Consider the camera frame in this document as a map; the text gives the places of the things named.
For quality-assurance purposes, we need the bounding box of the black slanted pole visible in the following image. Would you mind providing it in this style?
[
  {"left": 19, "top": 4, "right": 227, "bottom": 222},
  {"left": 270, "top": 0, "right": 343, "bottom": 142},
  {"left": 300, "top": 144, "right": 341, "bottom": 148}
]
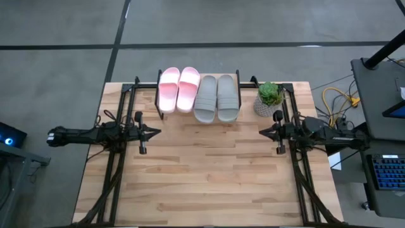
[{"left": 363, "top": 29, "right": 405, "bottom": 70}]

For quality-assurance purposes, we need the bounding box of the dark grey equipment stand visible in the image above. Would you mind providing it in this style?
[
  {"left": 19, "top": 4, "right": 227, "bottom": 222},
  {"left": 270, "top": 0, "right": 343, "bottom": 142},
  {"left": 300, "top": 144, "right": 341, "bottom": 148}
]
[{"left": 0, "top": 142, "right": 51, "bottom": 228}]

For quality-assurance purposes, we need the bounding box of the grey desk with keyboard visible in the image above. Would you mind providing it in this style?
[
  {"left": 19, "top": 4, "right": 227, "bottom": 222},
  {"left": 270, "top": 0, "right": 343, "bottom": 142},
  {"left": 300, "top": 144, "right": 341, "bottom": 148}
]
[{"left": 357, "top": 137, "right": 405, "bottom": 220}]

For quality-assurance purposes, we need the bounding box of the white paper sheet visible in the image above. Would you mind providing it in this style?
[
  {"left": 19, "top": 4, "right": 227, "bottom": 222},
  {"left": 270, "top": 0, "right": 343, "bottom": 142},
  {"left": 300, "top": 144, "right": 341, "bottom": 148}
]
[{"left": 328, "top": 151, "right": 342, "bottom": 171}]

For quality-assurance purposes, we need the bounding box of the yellow cable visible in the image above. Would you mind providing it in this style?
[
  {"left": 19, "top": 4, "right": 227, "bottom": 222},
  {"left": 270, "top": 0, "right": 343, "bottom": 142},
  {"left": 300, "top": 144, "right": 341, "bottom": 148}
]
[{"left": 321, "top": 87, "right": 361, "bottom": 127}]

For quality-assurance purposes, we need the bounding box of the grey desk with pole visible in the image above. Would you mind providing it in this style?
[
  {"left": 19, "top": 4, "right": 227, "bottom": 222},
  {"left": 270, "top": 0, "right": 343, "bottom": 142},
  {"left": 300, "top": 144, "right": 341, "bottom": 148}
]
[{"left": 350, "top": 58, "right": 405, "bottom": 142}]

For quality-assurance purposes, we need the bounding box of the pink rubber slide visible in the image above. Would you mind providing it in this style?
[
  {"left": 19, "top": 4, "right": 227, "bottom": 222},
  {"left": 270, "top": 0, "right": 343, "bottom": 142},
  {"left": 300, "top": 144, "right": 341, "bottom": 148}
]
[
  {"left": 176, "top": 66, "right": 201, "bottom": 114},
  {"left": 157, "top": 66, "right": 181, "bottom": 114}
]

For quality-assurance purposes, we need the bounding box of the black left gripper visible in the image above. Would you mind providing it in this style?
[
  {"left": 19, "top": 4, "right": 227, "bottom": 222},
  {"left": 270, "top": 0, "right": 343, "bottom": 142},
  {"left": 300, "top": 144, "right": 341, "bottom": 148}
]
[{"left": 128, "top": 110, "right": 162, "bottom": 155}]

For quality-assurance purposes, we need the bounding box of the grey rubber slide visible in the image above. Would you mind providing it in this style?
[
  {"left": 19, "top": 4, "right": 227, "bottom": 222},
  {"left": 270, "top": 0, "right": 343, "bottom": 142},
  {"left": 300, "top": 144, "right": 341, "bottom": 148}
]
[
  {"left": 216, "top": 74, "right": 240, "bottom": 124},
  {"left": 192, "top": 75, "right": 218, "bottom": 124}
]

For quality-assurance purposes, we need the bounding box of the tablet with blue screen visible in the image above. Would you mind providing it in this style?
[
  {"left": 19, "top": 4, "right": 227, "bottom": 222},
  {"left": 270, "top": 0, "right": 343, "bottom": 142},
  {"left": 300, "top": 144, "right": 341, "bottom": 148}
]
[{"left": 382, "top": 100, "right": 405, "bottom": 120}]

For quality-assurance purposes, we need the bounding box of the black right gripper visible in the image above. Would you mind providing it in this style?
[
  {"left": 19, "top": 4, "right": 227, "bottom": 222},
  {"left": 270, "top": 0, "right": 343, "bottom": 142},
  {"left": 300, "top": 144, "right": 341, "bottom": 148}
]
[{"left": 258, "top": 110, "right": 300, "bottom": 155}]

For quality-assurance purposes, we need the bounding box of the black-framed wooden shoe shelf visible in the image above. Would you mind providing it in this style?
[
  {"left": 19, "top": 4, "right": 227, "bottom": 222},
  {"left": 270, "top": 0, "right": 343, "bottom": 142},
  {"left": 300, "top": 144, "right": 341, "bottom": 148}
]
[{"left": 154, "top": 69, "right": 243, "bottom": 121}]

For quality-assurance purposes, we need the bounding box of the backlit black keyboard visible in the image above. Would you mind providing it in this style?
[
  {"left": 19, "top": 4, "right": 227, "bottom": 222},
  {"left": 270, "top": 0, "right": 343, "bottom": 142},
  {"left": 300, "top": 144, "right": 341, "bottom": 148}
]
[{"left": 368, "top": 154, "right": 405, "bottom": 191}]

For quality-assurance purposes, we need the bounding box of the succulent in patterned white pot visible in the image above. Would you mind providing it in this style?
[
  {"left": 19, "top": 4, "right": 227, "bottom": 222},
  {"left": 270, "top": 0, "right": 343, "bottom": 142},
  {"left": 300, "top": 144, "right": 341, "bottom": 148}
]
[{"left": 252, "top": 81, "right": 285, "bottom": 118}]

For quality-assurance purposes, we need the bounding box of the black computer with blue light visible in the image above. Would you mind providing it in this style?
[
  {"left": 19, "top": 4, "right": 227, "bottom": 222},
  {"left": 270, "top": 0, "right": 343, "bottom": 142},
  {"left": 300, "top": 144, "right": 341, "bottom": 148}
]
[{"left": 0, "top": 122, "right": 28, "bottom": 149}]

